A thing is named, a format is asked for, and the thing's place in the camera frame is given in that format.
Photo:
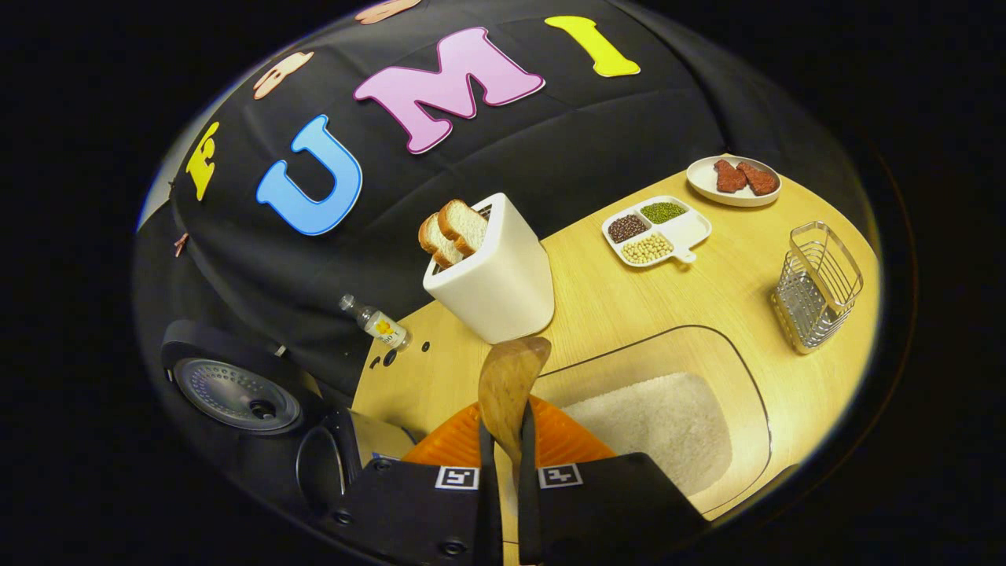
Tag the red meat piece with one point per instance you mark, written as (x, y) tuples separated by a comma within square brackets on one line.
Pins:
[(729, 177), (758, 179)]

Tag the white toaster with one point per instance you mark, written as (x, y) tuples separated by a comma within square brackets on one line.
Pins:
[(495, 291)]

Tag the round white plate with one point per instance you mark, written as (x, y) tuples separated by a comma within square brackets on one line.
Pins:
[(703, 187)]

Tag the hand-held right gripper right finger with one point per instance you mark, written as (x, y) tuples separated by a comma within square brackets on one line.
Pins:
[(613, 511)]

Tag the wooden spoon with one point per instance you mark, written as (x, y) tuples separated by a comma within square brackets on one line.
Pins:
[(511, 377)]

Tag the pink clip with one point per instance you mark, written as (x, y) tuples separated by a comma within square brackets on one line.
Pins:
[(181, 244)]

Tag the black rice cooker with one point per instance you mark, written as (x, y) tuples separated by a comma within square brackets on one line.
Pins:
[(236, 393)]

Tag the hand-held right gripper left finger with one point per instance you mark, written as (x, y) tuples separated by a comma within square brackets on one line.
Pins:
[(409, 511)]

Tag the white divided dish with beans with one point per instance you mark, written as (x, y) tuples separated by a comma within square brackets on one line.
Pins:
[(692, 228)]

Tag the white container with clear lid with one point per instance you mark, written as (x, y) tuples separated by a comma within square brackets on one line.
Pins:
[(750, 440)]

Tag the black backdrop cloth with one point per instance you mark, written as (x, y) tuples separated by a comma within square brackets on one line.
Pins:
[(550, 141)]

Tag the toast bread slice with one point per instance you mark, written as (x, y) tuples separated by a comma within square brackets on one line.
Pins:
[(440, 240), (465, 224)]

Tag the small clear bottle yellow label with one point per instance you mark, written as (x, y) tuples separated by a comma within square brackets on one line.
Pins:
[(381, 324)]

